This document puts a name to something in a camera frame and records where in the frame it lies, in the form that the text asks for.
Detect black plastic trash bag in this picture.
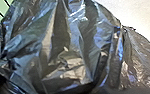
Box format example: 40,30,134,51
0,0,150,94

